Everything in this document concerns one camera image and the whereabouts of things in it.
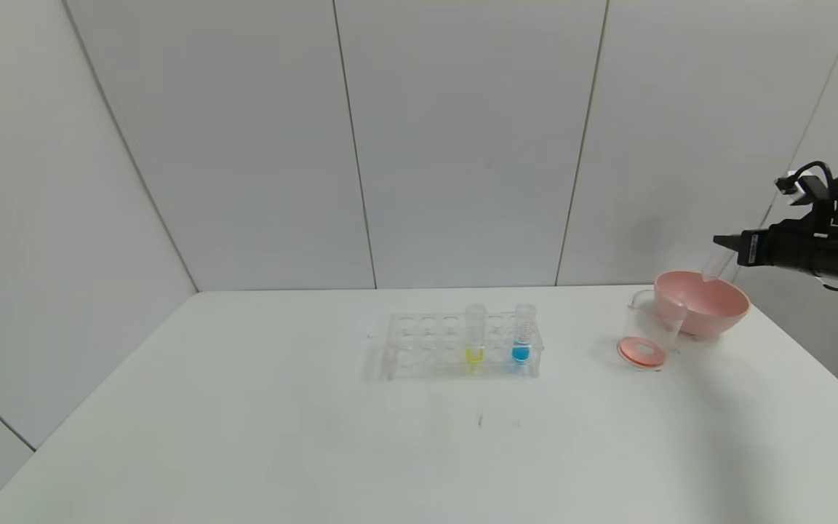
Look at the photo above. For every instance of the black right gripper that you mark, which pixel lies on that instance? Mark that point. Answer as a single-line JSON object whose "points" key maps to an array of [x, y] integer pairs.
{"points": [[751, 248]]}

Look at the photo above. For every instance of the red pigment test tube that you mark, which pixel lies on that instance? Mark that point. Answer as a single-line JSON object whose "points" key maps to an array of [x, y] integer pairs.
{"points": [[716, 269]]}

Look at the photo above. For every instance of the yellow pigment test tube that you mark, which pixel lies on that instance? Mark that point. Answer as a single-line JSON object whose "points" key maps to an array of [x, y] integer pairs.
{"points": [[475, 355]]}

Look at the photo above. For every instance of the clear plastic measuring beaker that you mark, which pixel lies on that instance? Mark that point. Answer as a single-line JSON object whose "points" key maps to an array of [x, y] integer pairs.
{"points": [[641, 353]]}

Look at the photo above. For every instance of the blue pigment test tube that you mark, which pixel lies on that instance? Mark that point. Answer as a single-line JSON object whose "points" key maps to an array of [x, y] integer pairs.
{"points": [[521, 354]]}

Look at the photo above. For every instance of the clear plastic test tube rack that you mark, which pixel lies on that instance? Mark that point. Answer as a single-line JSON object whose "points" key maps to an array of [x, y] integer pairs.
{"points": [[426, 342]]}

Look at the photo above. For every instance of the pink plastic bowl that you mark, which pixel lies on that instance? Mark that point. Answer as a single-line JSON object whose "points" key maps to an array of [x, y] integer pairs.
{"points": [[706, 302]]}

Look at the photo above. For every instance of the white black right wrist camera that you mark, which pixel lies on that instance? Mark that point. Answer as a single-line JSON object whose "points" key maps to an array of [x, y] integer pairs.
{"points": [[815, 193]]}

